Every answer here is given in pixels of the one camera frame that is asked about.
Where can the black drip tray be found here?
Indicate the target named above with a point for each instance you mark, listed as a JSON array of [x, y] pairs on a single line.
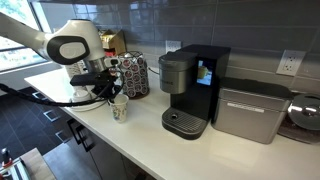
[[183, 122]]

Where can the white wall outlet with plug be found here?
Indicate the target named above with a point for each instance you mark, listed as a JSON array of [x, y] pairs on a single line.
[[173, 46]]

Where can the silver bin with black lid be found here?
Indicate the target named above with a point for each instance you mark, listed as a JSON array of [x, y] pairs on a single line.
[[250, 113]]

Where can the black silver coffee maker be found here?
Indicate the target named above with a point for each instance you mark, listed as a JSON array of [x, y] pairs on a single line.
[[193, 96]]

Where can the small white lid stack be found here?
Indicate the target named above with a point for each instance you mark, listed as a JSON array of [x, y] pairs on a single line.
[[81, 95]]

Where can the red metal clamp stand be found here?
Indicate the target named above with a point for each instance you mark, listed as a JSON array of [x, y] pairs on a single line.
[[8, 165]]

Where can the yellow packet pile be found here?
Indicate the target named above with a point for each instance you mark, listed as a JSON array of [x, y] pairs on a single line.
[[108, 36]]

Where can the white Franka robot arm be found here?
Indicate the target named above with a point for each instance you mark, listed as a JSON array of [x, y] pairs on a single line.
[[30, 36]]

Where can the red packet pile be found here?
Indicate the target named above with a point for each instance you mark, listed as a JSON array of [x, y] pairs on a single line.
[[109, 53]]

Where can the wooden board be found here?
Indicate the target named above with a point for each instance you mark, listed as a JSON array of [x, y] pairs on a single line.
[[38, 165]]

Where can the cardboard packet organizer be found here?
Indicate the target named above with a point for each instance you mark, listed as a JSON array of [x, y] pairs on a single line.
[[115, 40]]

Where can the dark grey cabinet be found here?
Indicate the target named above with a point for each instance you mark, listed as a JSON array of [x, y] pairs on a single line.
[[103, 156]]

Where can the round dark appliance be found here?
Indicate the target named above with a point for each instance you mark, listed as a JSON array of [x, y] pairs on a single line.
[[305, 111]]

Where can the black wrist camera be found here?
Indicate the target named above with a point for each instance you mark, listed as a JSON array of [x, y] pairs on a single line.
[[83, 80]]

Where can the white empty wall outlet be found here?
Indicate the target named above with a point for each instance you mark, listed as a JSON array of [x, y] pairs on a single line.
[[290, 62]]

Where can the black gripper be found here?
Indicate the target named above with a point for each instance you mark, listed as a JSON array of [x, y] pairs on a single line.
[[104, 83]]

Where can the white round cup carousel base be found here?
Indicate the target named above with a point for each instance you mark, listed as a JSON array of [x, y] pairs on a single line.
[[83, 106]]

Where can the printed paper coffee cup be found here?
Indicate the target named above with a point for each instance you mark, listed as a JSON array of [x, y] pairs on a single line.
[[119, 110]]

